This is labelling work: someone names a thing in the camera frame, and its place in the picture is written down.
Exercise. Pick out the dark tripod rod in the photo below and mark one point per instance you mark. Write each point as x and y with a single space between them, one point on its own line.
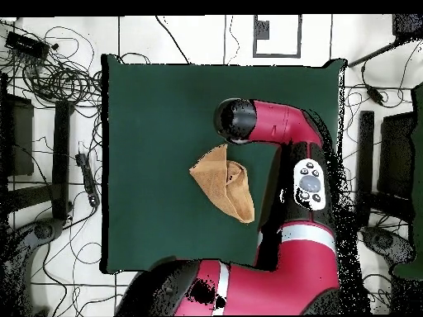
373 54

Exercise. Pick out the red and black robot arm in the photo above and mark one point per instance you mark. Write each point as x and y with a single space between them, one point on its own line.
281 125

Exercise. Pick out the black upright bar stand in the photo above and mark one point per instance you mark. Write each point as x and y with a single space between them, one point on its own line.
61 158
366 158

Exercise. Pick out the tan terry towel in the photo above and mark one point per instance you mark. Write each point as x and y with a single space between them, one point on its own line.
218 185

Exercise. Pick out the dark flat box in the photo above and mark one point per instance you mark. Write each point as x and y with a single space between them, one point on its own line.
396 155
19 138

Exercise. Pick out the grey curved base foot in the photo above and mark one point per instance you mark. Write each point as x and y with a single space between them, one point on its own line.
43 231
385 241

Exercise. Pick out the dark grey power adapter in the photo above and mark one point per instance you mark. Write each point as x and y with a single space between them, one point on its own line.
375 94

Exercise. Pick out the black electronics box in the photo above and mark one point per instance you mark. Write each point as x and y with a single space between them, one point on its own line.
24 44

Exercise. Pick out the black power strip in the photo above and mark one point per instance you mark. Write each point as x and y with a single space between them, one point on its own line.
87 178

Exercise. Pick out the dark green table cloth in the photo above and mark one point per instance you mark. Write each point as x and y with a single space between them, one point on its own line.
148 115

